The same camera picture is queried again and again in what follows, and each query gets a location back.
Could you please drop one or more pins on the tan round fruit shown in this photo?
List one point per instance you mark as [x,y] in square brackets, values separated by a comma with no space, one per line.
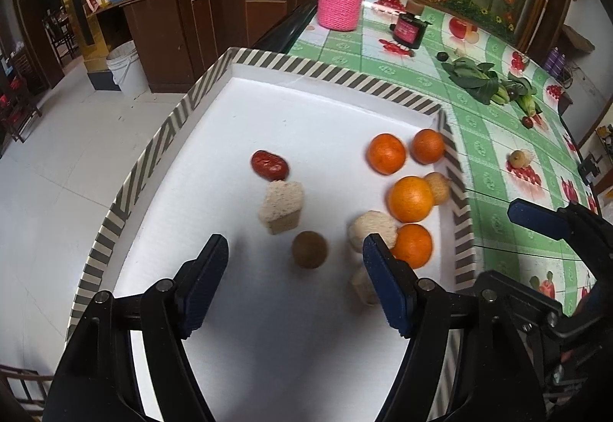
[440,187]

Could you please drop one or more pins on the dark red jujube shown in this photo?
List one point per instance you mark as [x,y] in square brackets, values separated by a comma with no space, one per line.
[527,121]

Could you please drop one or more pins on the white plastic bucket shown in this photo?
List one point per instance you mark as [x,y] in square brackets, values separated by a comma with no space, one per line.
[127,70]

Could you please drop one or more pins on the black glossy chair back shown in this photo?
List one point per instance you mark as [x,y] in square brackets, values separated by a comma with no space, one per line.
[287,27]

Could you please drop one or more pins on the dark wooden chair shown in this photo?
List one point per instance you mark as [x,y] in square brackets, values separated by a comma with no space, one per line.
[60,34]

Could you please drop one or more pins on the purple bottle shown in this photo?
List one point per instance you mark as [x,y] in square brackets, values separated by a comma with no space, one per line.
[555,60]

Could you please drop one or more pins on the brown wooden chair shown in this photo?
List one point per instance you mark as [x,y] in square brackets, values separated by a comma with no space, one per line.
[21,388]

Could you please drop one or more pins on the red and white box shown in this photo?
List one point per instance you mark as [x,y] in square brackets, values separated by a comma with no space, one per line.
[96,0]

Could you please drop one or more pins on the small dark jar pink label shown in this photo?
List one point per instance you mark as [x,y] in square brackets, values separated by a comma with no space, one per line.
[409,32]

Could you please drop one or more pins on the fruit print green tablecloth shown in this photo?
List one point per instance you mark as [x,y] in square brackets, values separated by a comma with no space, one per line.
[483,144]

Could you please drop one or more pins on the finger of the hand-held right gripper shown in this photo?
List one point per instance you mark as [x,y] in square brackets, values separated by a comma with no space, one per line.
[536,218]
[531,302]

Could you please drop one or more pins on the brown kiwi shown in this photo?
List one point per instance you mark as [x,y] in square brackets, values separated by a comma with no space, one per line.
[310,249]

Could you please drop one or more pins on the green bok choy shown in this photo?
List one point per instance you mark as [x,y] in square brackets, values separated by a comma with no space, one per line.
[524,91]
[471,77]

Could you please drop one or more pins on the orange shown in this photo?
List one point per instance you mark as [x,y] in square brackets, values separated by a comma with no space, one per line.
[410,199]
[427,146]
[414,247]
[386,153]

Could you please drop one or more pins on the wooden chair red cushion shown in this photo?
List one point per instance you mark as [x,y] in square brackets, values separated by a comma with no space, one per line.
[17,101]

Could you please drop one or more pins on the white tray with striped rim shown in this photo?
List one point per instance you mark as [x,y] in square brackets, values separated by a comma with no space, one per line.
[297,115]

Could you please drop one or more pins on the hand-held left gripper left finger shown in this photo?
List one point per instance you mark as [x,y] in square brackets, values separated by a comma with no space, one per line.
[205,288]

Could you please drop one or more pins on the brown wooden counter cabinet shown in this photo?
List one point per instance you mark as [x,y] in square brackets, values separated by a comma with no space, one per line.
[191,29]

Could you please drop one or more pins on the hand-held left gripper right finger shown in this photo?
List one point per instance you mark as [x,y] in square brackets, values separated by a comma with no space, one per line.
[383,281]

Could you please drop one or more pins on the small dark round fruit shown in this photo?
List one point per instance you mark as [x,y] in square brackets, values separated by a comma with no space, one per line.
[443,57]

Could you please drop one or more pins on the cardboard box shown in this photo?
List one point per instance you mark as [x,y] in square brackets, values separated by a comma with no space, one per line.
[578,38]

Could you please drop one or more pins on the beige sponge cake piece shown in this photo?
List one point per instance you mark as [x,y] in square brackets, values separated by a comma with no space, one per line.
[361,288]
[281,206]
[371,228]

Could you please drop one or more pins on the beige longan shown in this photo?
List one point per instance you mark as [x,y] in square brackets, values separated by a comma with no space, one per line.
[519,158]

